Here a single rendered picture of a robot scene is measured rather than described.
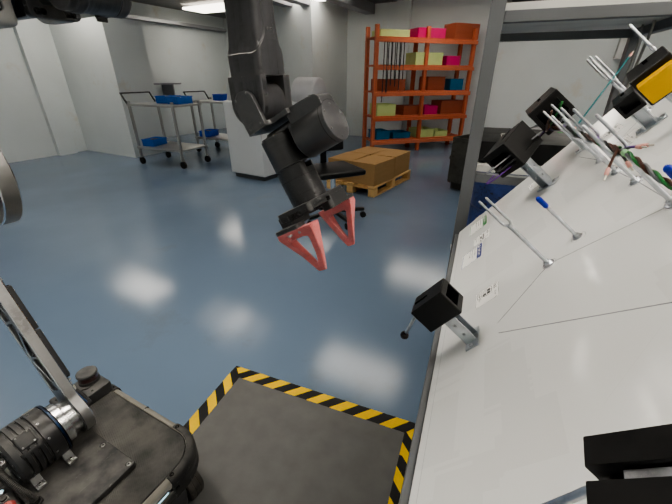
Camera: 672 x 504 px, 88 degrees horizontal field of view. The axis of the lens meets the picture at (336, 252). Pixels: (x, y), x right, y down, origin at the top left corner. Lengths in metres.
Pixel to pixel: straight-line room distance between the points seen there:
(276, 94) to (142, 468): 1.15
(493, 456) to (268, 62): 0.53
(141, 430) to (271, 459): 0.47
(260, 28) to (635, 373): 0.54
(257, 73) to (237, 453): 1.37
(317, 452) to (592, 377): 1.25
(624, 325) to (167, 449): 1.25
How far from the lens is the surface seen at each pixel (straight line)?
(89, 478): 1.39
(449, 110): 7.66
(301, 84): 6.83
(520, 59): 8.16
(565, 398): 0.42
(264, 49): 0.54
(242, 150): 5.15
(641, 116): 0.84
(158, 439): 1.41
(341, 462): 1.53
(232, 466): 1.57
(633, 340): 0.43
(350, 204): 0.57
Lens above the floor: 1.30
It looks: 27 degrees down
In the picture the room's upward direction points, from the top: straight up
